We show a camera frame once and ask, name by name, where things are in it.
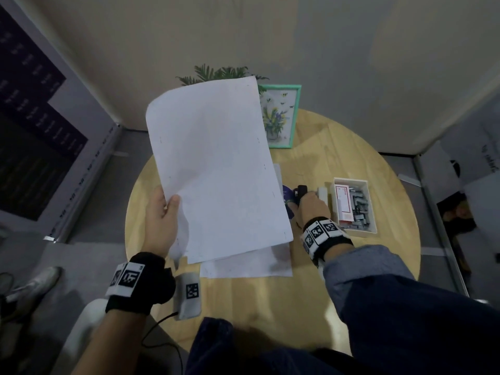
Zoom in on person's right hand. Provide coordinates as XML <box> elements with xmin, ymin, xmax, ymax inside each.
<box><xmin>287</xmin><ymin>191</ymin><xmax>332</xmax><ymax>231</ymax></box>

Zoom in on person's left hand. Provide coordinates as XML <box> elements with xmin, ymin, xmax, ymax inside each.
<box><xmin>141</xmin><ymin>186</ymin><xmax>181</xmax><ymax>259</ymax></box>

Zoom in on black and blue stapler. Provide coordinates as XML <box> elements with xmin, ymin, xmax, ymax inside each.
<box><xmin>282</xmin><ymin>184</ymin><xmax>309</xmax><ymax>220</ymax></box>

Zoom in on white paper sheet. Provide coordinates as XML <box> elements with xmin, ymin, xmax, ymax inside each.
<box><xmin>199</xmin><ymin>163</ymin><xmax>294</xmax><ymax>279</ymax></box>
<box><xmin>145</xmin><ymin>76</ymin><xmax>294</xmax><ymax>265</ymax></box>

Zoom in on person's right forearm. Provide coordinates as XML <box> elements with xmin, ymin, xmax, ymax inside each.
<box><xmin>322</xmin><ymin>245</ymin><xmax>500</xmax><ymax>375</ymax></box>

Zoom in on person's left forearm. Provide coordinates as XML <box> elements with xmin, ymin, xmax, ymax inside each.
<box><xmin>71</xmin><ymin>308</ymin><xmax>152</xmax><ymax>375</ymax></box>

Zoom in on black right wrist band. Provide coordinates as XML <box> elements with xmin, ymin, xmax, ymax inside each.
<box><xmin>300</xmin><ymin>216</ymin><xmax>354</xmax><ymax>267</ymax></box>

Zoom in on black wrist band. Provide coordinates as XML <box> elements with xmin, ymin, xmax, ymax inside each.
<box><xmin>300</xmin><ymin>216</ymin><xmax>354</xmax><ymax>267</ymax></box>
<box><xmin>105</xmin><ymin>252</ymin><xmax>177</xmax><ymax>315</ymax></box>

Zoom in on red and white staple box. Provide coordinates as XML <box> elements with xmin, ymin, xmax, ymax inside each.
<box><xmin>334</xmin><ymin>184</ymin><xmax>355</xmax><ymax>224</ymax></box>

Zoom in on pile of grey staple strips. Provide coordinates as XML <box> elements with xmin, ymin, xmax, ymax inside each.
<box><xmin>339</xmin><ymin>186</ymin><xmax>371</xmax><ymax>230</ymax></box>

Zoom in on white open tray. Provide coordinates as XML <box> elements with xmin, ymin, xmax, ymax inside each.
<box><xmin>330</xmin><ymin>177</ymin><xmax>378</xmax><ymax>235</ymax></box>

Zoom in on black left wrist band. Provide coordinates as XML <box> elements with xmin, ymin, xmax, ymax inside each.
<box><xmin>105</xmin><ymin>252</ymin><xmax>177</xmax><ymax>315</ymax></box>

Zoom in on grey device with marker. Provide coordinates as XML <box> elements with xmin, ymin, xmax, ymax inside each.
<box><xmin>173</xmin><ymin>272</ymin><xmax>202</xmax><ymax>321</ymax></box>

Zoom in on teal framed flower picture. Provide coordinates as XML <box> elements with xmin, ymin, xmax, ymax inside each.
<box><xmin>259</xmin><ymin>84</ymin><xmax>302</xmax><ymax>149</ymax></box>

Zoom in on green potted plant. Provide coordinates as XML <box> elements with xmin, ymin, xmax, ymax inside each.
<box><xmin>176</xmin><ymin>64</ymin><xmax>270</xmax><ymax>95</ymax></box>

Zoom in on dark blue trousers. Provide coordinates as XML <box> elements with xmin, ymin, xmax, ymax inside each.
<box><xmin>185</xmin><ymin>317</ymin><xmax>354</xmax><ymax>375</ymax></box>

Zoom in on large dark poster board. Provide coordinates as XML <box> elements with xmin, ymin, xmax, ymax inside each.
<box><xmin>0</xmin><ymin>3</ymin><xmax>122</xmax><ymax>243</ymax></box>

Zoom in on white chair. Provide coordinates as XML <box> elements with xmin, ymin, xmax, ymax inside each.
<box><xmin>50</xmin><ymin>298</ymin><xmax>111</xmax><ymax>375</ymax></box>

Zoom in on grey shoe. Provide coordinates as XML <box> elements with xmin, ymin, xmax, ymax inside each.
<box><xmin>3</xmin><ymin>266</ymin><xmax>63</xmax><ymax>321</ymax></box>

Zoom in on black cable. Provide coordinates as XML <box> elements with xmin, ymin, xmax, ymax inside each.
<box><xmin>141</xmin><ymin>311</ymin><xmax>184</xmax><ymax>375</ymax></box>

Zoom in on grey panel with metal rail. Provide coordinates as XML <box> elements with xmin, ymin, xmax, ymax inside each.
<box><xmin>413</xmin><ymin>95</ymin><xmax>500</xmax><ymax>306</ymax></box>

